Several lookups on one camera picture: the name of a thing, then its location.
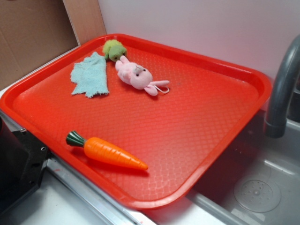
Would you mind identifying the pink plush bunny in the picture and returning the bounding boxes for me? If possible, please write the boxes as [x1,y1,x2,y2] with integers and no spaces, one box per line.
[115,56,170,96]

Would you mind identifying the grey toy sink basin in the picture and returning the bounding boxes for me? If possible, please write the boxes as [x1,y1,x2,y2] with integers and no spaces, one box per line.
[187,110,300,225]

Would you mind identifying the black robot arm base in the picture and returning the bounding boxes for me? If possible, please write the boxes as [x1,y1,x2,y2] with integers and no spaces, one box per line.
[0,119,49,214]

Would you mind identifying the brown cardboard panel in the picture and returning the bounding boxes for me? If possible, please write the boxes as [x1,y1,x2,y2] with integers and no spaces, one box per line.
[0,0,106,89]

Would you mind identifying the green plush animal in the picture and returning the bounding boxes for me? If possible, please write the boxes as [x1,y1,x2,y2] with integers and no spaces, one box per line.
[102,39,127,62]

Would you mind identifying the grey toy faucet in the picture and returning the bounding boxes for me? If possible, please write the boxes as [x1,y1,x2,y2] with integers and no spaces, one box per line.
[263,36,300,138]

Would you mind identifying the red plastic tray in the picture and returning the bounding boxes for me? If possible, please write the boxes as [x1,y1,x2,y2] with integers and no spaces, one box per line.
[0,34,271,210]

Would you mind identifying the light blue cloth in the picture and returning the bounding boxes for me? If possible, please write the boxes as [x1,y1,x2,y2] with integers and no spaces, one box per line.
[70,52,109,98]

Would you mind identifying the orange plastic toy carrot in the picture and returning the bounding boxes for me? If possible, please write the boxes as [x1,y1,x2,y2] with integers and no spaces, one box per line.
[66,131,148,171]

